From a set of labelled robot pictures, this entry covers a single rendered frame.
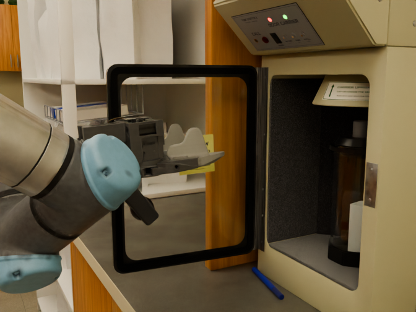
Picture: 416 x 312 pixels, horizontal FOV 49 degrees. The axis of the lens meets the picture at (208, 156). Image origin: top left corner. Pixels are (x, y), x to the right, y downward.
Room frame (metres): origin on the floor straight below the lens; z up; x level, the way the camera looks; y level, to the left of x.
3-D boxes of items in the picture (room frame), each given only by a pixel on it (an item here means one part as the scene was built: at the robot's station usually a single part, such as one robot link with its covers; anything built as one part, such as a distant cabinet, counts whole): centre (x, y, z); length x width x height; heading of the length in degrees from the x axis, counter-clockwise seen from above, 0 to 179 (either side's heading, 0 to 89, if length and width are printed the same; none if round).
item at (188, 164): (0.67, 0.06, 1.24); 0.09 x 0.05 x 0.02; 103
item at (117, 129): (0.67, 0.13, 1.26); 0.12 x 0.08 x 0.09; 118
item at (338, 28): (0.80, -0.14, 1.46); 0.32 x 0.11 x 0.10; 28
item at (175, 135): (0.75, 0.05, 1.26); 0.09 x 0.03 x 0.06; 132
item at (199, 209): (0.90, 0.04, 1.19); 0.30 x 0.01 x 0.40; 112
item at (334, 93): (0.86, -0.28, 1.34); 0.18 x 0.18 x 0.05
